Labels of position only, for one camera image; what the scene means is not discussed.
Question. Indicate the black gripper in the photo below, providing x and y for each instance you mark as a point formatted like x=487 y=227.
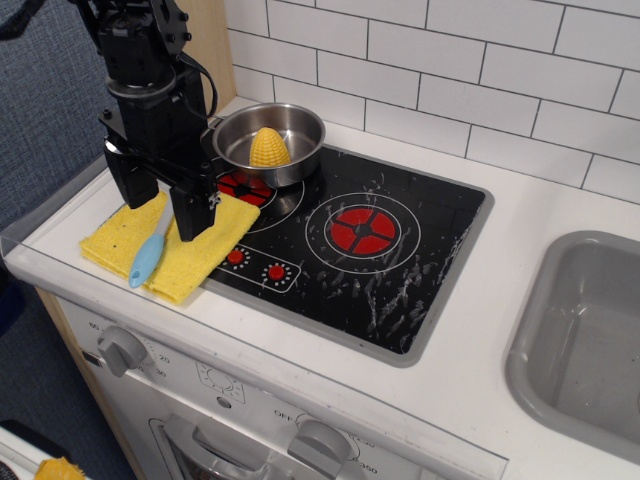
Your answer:
x=154 y=135

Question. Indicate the yellow toy corn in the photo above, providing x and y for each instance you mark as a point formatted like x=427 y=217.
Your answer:
x=268 y=149

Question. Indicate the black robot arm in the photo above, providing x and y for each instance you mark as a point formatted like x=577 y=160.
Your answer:
x=140 y=39

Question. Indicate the yellow folded cloth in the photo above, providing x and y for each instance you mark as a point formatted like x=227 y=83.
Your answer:
x=183 y=266

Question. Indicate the left red stove knob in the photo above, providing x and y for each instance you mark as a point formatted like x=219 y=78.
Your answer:
x=236 y=257

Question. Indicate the red stove knob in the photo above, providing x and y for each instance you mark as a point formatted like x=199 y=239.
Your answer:
x=236 y=257
x=276 y=272

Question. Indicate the small steel pot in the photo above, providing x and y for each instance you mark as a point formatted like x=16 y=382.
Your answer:
x=229 y=140

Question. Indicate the right red stove knob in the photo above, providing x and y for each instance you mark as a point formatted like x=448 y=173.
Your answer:
x=276 y=272

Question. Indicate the left grey oven dial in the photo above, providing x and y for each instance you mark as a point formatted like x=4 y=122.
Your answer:
x=121 y=350

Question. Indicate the grey oven dial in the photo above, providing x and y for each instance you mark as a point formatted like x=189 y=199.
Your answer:
x=320 y=447
x=121 y=350

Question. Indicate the black toy stovetop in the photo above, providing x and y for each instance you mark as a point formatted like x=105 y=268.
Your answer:
x=372 y=252

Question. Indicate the white toy oven front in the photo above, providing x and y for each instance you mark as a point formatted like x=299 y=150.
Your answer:
x=179 y=418

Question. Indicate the right grey oven dial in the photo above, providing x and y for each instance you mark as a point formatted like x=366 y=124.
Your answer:
x=320 y=447

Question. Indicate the yellow object at corner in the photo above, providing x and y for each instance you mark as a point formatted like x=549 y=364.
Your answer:
x=59 y=469

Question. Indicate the grey sink basin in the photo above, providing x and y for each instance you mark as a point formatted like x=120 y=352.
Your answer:
x=573 y=365

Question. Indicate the grey spoon with blue handle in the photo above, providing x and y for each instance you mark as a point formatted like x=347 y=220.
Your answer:
x=149 y=254

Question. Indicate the wooden side post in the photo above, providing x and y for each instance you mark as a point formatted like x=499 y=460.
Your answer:
x=210 y=44

